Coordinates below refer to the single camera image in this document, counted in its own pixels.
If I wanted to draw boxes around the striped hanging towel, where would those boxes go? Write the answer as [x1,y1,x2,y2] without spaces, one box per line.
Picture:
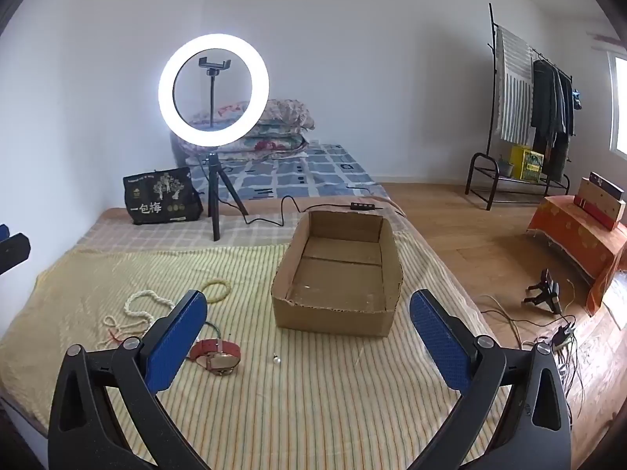
[496,27,535,143]

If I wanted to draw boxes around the yellow box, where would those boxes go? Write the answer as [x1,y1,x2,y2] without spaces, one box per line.
[509,144,544,182]

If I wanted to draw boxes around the orange cloth covered table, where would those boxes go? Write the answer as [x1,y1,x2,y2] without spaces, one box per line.
[528,196,627,316]

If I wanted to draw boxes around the cardboard box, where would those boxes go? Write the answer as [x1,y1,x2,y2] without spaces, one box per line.
[272,210,403,338]

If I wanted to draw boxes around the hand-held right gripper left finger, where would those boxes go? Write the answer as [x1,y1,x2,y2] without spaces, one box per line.
[47,290,211,470]

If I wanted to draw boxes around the thick white pearl necklace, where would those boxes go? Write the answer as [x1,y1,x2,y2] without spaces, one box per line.
[123,290,173,327]

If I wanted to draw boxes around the folded floral quilt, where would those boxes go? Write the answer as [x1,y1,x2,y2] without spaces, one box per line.
[171,125,310,160]

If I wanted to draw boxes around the black printed bag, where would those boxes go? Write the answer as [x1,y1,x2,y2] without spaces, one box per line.
[122,167,204,226]

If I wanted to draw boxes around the black phone holder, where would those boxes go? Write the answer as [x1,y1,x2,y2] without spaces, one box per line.
[198,57,227,130]

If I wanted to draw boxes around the white ring light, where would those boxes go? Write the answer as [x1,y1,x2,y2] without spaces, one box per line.
[158,34,269,146]

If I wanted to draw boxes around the tangle of floor cables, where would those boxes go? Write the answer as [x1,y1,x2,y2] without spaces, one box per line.
[480,279,591,405]

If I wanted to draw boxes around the dark hanging clothes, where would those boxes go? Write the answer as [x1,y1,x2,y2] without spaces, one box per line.
[530,59,575,182]

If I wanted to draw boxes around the wooden box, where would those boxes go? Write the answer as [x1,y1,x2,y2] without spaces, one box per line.
[574,172,627,231]

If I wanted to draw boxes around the window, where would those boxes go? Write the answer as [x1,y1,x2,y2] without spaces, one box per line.
[607,51,627,155]

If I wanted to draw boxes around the black clothes rack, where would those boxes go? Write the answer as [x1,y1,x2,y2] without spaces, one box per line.
[464,2,574,211]

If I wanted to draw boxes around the red strap wristwatch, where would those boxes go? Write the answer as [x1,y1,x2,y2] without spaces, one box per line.
[188,338,242,377]

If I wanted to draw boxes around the floral pillow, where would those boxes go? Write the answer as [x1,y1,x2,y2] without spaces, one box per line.
[188,99,317,131]

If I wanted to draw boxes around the yellow striped blanket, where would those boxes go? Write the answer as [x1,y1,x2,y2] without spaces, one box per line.
[0,242,497,470]

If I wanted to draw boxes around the small black floor tripod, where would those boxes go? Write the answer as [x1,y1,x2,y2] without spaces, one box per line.
[523,269,564,315]

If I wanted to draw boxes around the yellow bead bracelet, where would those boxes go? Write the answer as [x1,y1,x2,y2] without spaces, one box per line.
[203,279,231,304]

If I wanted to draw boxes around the power strip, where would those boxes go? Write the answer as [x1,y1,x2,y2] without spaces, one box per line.
[553,323,577,351]

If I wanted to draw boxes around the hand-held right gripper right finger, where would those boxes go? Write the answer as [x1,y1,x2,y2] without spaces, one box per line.
[409,289,573,470]

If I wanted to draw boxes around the blue patterned bed sheet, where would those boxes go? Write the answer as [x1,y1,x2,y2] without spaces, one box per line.
[188,144,393,202]

